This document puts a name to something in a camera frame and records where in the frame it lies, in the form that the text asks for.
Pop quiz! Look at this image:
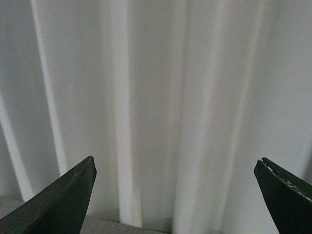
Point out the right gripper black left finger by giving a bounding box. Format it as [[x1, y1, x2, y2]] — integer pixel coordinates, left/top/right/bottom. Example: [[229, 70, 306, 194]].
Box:
[[0, 156, 97, 234]]

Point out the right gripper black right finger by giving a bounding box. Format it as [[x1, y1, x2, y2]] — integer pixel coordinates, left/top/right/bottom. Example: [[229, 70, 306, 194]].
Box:
[[254, 157, 312, 234]]

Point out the white curtain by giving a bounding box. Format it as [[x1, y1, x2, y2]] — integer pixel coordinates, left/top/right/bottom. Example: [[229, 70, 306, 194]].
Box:
[[0, 0, 312, 234]]

